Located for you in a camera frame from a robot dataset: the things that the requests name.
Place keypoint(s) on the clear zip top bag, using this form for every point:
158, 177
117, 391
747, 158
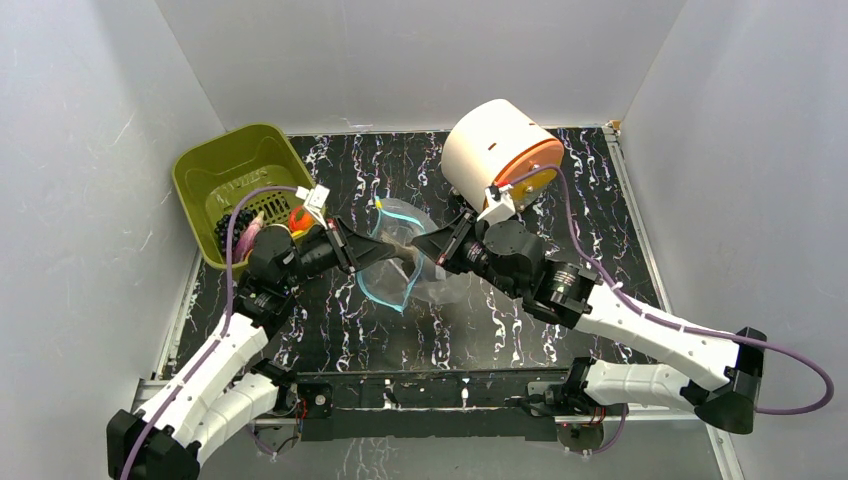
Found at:
409, 274

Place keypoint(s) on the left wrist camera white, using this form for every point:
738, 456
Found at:
313, 201

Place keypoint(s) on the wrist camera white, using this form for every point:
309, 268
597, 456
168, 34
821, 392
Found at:
499, 205
313, 201

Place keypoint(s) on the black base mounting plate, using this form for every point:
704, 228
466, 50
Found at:
424, 404

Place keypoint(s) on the white orange cylindrical appliance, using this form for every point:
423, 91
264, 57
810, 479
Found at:
496, 143

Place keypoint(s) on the olive green plastic basket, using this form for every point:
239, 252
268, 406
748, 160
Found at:
213, 177

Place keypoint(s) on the purple toy eggplant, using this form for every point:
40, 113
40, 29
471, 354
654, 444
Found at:
246, 237

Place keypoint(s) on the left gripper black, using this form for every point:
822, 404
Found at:
354, 252

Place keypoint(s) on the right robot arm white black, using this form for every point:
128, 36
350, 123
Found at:
714, 375

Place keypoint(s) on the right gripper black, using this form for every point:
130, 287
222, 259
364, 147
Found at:
457, 242

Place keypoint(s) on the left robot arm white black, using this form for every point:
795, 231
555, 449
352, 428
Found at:
174, 433

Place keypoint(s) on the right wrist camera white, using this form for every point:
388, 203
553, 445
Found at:
499, 205

